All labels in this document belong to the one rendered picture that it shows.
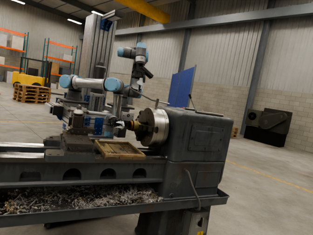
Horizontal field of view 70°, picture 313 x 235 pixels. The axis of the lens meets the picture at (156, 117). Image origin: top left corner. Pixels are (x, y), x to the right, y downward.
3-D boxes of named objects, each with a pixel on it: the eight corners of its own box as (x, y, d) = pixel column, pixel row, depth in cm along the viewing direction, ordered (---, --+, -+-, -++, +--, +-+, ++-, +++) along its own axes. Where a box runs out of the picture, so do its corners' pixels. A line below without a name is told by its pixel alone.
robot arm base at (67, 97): (63, 98, 213) (64, 87, 212) (79, 100, 222) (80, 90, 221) (67, 100, 201) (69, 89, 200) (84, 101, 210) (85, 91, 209)
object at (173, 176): (181, 222, 249) (196, 147, 239) (209, 252, 207) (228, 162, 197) (131, 229, 221) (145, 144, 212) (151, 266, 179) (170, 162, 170)
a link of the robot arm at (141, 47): (146, 46, 175) (147, 41, 166) (145, 60, 173) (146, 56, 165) (136, 45, 174) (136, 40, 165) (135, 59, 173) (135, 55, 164)
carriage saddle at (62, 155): (84, 142, 184) (85, 134, 183) (95, 162, 143) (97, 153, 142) (43, 140, 170) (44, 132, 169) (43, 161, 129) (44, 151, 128)
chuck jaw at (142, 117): (147, 124, 184) (146, 111, 189) (150, 122, 180) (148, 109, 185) (134, 123, 179) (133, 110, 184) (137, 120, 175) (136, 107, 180)
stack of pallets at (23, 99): (40, 101, 1071) (42, 86, 1063) (50, 104, 1023) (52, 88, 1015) (11, 99, 967) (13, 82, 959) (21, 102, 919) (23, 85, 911)
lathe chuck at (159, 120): (144, 136, 201) (153, 103, 193) (158, 154, 175) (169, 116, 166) (135, 136, 197) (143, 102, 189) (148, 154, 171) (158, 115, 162)
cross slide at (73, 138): (83, 134, 182) (83, 129, 181) (92, 151, 144) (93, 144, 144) (60, 133, 174) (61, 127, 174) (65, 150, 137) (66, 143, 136)
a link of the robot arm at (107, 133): (115, 135, 202) (117, 124, 200) (111, 138, 191) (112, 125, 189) (107, 134, 203) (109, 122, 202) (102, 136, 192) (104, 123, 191)
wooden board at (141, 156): (128, 146, 196) (129, 141, 195) (145, 160, 164) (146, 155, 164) (94, 144, 182) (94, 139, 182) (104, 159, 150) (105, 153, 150)
